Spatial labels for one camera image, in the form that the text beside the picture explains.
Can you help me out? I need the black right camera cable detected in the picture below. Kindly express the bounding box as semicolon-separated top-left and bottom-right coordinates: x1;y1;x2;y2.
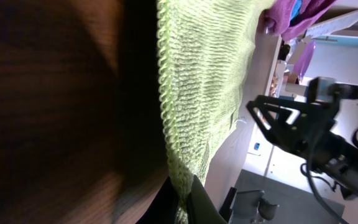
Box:
300;149;351;224

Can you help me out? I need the purple plastic bowl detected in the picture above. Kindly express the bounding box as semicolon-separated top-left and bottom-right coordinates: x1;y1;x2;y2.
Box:
293;40;316;81

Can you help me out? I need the purple microfiber cloth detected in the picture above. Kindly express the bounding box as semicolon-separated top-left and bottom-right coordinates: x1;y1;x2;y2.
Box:
265;0;336;41

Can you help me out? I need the green microfiber cloth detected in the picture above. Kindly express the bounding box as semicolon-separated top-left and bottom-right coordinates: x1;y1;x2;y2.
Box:
157;0;273;223

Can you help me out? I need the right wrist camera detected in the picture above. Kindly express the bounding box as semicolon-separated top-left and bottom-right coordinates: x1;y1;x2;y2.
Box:
306;77;358;103

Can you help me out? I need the blue microfiber cloth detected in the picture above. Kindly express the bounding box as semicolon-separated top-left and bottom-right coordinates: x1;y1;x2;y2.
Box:
290;0;302;21

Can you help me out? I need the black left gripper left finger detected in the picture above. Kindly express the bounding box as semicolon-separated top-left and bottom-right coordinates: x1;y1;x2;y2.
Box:
136;177;178;224

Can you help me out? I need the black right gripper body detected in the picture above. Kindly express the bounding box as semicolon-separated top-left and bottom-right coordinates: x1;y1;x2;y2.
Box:
300;119;358;199

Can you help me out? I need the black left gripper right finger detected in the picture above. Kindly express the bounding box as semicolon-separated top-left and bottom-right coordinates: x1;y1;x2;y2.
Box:
186;175;227;224

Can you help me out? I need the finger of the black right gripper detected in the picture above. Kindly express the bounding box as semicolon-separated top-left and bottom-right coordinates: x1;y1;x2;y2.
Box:
246;95;337;156

